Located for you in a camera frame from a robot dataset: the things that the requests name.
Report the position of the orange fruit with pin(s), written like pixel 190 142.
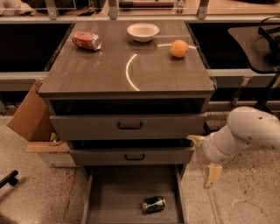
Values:
pixel 179 48

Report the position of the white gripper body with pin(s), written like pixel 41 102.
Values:
pixel 210 149

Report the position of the black chair leg caster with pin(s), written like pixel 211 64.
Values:
pixel 10 179

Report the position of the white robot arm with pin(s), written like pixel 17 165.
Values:
pixel 246 127

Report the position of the grey drawer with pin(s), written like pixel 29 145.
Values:
pixel 115 195
pixel 117 127
pixel 133 156

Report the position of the black rolling stand table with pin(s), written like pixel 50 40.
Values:
pixel 261 45

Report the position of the red soda can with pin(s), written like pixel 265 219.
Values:
pixel 87 40

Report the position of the green soda can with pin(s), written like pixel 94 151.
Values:
pixel 153 204

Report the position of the white bowl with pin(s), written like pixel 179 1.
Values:
pixel 142 32

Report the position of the bottom grey drawer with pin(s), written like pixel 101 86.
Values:
pixel 115 195

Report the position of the top grey drawer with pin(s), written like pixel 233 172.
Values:
pixel 117 127

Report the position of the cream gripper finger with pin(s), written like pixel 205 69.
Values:
pixel 213 173
pixel 197 140

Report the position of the brown cardboard box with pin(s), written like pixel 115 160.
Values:
pixel 32 122

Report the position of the grey drawer cabinet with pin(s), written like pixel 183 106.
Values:
pixel 127 78

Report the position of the middle grey drawer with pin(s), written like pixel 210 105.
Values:
pixel 133 156

